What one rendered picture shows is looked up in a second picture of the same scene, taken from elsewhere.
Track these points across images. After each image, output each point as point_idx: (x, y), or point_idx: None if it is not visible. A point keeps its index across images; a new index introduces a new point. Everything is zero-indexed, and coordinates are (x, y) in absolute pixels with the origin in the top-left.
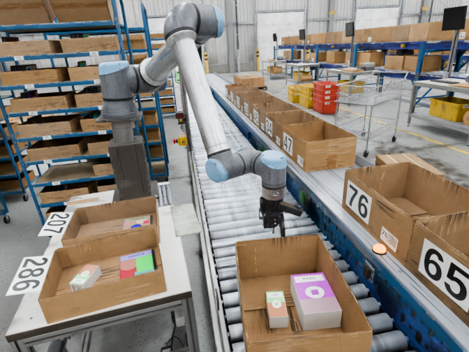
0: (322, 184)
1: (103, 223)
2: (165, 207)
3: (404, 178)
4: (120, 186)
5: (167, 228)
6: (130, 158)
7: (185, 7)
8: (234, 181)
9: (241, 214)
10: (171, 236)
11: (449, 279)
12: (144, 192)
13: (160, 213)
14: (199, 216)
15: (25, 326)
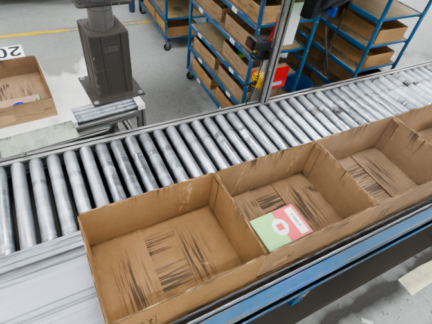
0: (27, 277)
1: (38, 83)
2: (71, 117)
3: None
4: (86, 67)
5: (20, 129)
6: (85, 45)
7: None
8: (145, 167)
9: (39, 189)
10: (0, 136)
11: None
12: (96, 90)
13: (56, 116)
14: (43, 150)
15: None
